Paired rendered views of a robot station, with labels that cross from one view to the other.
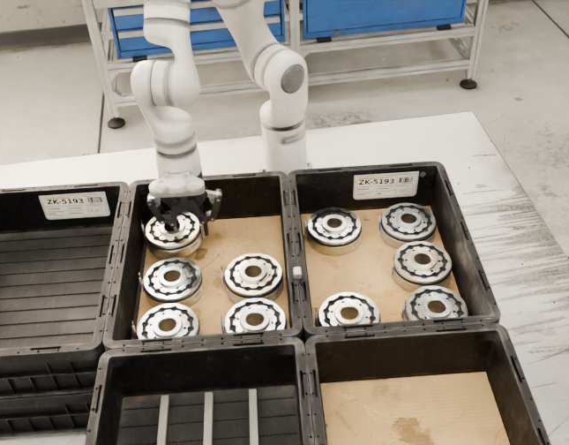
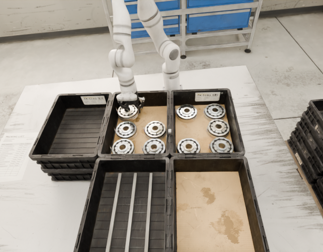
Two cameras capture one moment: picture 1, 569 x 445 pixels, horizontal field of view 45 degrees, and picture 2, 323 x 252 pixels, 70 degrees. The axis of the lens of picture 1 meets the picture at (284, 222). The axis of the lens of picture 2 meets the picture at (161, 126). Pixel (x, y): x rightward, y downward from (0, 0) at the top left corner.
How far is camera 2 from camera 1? 16 cm
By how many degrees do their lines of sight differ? 10
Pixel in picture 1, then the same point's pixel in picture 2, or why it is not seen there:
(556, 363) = (266, 166)
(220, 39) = not seen: hidden behind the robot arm
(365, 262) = (197, 126)
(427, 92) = (232, 53)
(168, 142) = (123, 80)
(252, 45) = (158, 41)
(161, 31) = (119, 38)
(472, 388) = (232, 177)
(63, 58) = (102, 38)
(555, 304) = (269, 143)
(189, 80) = (129, 58)
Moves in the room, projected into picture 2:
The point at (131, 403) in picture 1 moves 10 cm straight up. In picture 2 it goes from (108, 175) to (102, 163)
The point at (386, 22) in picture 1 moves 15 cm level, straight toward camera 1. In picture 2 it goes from (218, 27) to (217, 33)
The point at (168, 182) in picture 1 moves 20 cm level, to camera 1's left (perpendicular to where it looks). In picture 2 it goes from (123, 95) to (79, 96)
